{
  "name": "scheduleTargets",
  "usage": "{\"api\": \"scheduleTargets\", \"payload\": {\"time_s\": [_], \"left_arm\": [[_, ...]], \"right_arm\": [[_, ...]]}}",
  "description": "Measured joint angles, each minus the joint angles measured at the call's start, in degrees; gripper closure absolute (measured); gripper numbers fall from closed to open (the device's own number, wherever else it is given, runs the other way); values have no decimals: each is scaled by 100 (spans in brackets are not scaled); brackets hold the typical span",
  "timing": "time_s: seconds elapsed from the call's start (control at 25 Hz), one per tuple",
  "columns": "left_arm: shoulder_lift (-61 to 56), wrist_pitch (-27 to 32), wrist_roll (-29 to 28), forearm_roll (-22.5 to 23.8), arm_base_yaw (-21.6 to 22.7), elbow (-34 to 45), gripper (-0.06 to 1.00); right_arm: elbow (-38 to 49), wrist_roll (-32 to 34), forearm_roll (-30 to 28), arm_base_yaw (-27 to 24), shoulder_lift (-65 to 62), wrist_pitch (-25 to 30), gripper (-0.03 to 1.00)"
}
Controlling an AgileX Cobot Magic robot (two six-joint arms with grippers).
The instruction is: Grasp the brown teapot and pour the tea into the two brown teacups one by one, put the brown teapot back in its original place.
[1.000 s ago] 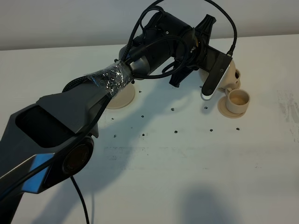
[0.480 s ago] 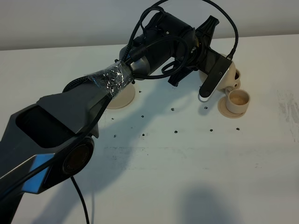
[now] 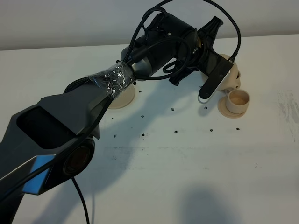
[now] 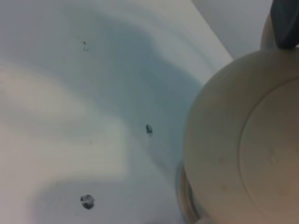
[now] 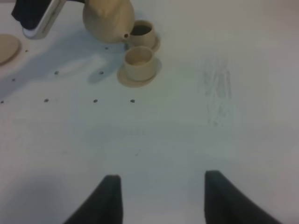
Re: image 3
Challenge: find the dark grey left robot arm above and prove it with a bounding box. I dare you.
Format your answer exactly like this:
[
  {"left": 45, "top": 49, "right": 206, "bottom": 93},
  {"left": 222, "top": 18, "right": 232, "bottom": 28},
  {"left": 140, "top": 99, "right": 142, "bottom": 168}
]
[{"left": 0, "top": 13, "right": 223, "bottom": 224}]

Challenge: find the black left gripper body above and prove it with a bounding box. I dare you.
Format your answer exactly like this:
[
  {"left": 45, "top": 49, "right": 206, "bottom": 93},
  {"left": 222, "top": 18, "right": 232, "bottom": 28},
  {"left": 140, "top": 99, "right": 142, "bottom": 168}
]
[{"left": 169, "top": 40, "right": 214, "bottom": 86}]

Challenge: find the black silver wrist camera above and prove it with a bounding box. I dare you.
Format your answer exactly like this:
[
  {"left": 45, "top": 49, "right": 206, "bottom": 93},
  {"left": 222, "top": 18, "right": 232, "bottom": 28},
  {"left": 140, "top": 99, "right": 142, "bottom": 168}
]
[{"left": 198, "top": 50, "right": 233, "bottom": 104}]

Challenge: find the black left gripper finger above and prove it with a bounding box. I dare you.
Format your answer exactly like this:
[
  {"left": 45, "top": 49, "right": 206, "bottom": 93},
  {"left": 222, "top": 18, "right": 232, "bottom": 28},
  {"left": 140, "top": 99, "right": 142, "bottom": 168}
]
[{"left": 197, "top": 16, "right": 223, "bottom": 50}]

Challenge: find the beige near teacup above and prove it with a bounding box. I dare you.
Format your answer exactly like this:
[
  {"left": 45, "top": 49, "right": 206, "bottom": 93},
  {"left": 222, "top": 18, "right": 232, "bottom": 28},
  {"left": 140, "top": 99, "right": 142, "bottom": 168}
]
[{"left": 226, "top": 89, "right": 250, "bottom": 114}]

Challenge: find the beige ceramic teapot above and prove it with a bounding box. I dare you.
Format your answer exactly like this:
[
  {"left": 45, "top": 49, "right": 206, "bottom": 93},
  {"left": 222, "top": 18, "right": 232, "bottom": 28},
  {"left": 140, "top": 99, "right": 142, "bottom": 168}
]
[{"left": 202, "top": 53, "right": 241, "bottom": 94}]

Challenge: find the beige near saucer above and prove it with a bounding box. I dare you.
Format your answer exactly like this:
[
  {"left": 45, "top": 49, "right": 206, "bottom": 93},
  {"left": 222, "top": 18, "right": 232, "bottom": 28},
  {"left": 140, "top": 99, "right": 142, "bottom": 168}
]
[{"left": 218, "top": 97, "right": 245, "bottom": 119}]

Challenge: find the beige teapot saucer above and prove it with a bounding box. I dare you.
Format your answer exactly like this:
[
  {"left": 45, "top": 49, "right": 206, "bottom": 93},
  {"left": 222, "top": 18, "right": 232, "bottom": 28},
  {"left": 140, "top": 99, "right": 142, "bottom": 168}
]
[{"left": 109, "top": 85, "right": 135, "bottom": 109}]

